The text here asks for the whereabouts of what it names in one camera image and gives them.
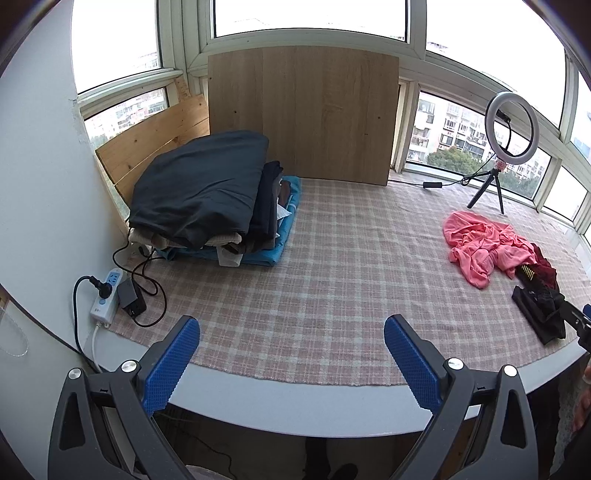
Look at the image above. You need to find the black adapter cable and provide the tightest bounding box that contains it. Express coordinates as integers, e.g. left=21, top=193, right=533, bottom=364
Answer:
left=113, top=231, right=167, bottom=328

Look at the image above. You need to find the person's right hand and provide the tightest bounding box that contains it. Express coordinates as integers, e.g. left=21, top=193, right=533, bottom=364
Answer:
left=571, top=357, right=591, bottom=435

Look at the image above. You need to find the black power adapter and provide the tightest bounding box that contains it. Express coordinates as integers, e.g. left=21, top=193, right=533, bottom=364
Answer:
left=116, top=280, right=147, bottom=318

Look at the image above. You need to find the dark red garment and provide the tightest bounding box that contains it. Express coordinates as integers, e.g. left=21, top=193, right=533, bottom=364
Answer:
left=526, top=242, right=559, bottom=289

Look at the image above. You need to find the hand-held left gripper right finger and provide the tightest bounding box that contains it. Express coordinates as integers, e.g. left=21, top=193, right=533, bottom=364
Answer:
left=384, top=315, right=541, bottom=480

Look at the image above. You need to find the wooden plank panel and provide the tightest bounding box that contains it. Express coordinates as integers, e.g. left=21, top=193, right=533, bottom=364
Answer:
left=95, top=76, right=211, bottom=217

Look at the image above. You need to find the navy folded garment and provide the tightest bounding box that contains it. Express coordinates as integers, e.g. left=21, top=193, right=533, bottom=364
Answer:
left=247, top=161, right=286, bottom=243

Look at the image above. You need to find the person's right forearm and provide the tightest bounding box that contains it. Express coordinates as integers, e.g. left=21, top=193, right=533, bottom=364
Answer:
left=554, top=378, right=591, bottom=480

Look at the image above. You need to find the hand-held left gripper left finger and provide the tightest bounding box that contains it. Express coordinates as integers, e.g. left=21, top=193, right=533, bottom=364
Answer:
left=48, top=315, right=201, bottom=480

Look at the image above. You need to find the black tripod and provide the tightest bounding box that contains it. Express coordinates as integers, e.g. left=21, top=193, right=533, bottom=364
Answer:
left=467, top=161, right=506, bottom=214

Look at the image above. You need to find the beige folded garment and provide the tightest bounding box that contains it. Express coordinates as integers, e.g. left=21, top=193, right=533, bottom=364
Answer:
left=128, top=226, right=243, bottom=248

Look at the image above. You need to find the white power strip cable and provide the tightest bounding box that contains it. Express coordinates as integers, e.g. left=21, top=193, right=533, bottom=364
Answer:
left=91, top=323, right=112, bottom=367

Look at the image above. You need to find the large wooden board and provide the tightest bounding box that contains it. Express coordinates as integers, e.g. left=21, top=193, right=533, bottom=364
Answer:
left=208, top=45, right=400, bottom=186

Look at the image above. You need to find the clear plastic piece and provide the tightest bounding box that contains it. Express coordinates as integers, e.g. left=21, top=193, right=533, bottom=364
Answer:
left=0, top=305, right=29, bottom=358

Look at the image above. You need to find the white power strip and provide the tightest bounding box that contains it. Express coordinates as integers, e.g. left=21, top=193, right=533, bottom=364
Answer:
left=90, top=269, right=125, bottom=328

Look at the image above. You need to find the white window frame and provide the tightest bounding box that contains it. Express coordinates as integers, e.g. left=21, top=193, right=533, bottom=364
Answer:
left=71, top=0, right=591, bottom=222

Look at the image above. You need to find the light grey garment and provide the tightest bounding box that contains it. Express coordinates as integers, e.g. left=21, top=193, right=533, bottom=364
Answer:
left=217, top=244, right=245, bottom=268

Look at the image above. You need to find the black garment with yellow stripes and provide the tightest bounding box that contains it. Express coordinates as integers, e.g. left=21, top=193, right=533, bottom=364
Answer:
left=512, top=263, right=568, bottom=346

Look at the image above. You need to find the stack of folded clothes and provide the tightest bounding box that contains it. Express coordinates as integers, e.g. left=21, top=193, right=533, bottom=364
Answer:
left=128, top=130, right=270, bottom=248

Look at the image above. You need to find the ring light cable with remote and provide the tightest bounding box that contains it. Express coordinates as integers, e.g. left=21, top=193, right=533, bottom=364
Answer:
left=390, top=165, right=490, bottom=191

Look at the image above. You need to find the pink garment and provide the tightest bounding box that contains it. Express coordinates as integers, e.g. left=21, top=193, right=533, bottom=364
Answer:
left=442, top=211, right=539, bottom=289

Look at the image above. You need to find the white garment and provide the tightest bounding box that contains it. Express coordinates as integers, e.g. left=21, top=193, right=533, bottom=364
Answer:
left=276, top=205, right=295, bottom=238

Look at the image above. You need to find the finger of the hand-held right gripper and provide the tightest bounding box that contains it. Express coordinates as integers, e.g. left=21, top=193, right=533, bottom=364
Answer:
left=553, top=295, right=591, bottom=354

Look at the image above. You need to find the black plug with cable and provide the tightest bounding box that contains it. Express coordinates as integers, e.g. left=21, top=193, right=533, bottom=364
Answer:
left=73, top=275, right=114, bottom=374

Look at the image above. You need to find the pink plaid mat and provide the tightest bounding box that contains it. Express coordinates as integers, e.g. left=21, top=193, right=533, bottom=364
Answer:
left=108, top=178, right=591, bottom=386

